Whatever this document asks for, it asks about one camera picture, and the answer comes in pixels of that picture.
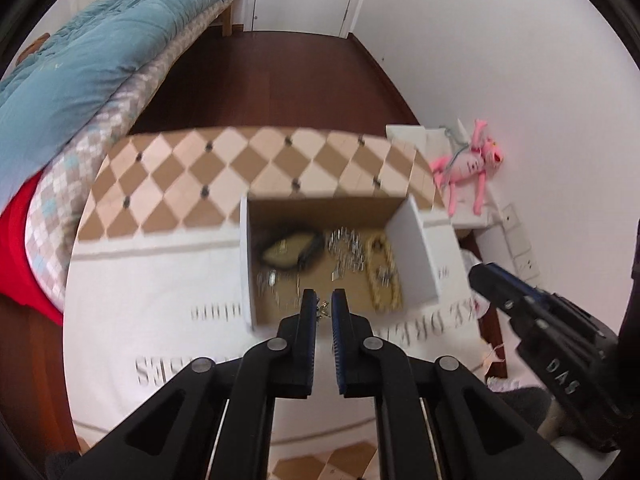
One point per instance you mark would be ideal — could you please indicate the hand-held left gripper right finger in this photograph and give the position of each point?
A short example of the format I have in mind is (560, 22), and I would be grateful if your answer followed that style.
(339, 330)

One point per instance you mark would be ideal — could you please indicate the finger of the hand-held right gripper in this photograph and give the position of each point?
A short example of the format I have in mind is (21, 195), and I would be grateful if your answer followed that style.
(500, 290)

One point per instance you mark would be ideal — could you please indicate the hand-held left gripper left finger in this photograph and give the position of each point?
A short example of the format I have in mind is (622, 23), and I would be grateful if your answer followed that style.
(309, 320)

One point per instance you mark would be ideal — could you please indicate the small silver earring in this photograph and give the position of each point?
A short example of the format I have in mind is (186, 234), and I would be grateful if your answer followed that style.
(324, 308)

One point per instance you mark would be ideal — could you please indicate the cardboard box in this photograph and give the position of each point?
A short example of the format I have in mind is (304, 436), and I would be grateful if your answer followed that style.
(415, 255)

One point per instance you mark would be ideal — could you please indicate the pink plush toy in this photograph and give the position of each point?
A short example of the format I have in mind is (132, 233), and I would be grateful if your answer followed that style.
(467, 162)

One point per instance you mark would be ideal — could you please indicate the checked printed table cloth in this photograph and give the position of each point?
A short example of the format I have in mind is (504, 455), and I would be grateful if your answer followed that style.
(175, 285)

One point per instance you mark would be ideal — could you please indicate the bed with checked sheet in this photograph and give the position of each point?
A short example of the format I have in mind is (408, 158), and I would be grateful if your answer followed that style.
(100, 130)

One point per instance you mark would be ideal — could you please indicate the red blanket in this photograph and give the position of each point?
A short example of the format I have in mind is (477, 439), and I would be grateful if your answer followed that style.
(20, 260)

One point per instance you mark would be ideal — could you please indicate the blue quilt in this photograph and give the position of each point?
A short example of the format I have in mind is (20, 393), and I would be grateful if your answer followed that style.
(75, 60)

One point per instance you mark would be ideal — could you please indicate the brown wooden object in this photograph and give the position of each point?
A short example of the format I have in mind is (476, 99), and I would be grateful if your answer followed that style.
(32, 47)

